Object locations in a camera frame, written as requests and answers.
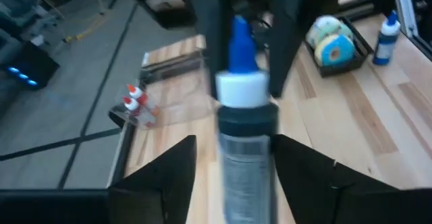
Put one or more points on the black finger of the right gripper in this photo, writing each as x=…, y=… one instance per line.
x=293, y=21
x=209, y=31

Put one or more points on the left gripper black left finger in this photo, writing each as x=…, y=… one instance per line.
x=152, y=190

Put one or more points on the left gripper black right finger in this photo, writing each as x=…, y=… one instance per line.
x=320, y=190

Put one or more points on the green frosted toy donut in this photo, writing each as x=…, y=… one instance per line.
x=319, y=35

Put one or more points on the white sprinkled toy donut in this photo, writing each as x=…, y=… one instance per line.
x=329, y=21

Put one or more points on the blue frosted toy donut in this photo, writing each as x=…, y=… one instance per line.
x=344, y=48

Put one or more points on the blue ink bottle white cap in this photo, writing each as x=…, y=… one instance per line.
x=246, y=133
x=384, y=48

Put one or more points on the black equipment base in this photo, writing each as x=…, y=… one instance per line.
x=175, y=20

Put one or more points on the black perforated tray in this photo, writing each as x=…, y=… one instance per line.
x=361, y=55

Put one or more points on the clear plastic bin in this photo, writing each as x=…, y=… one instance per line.
x=175, y=99

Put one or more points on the black device with blue lights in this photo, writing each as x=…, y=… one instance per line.
x=33, y=69

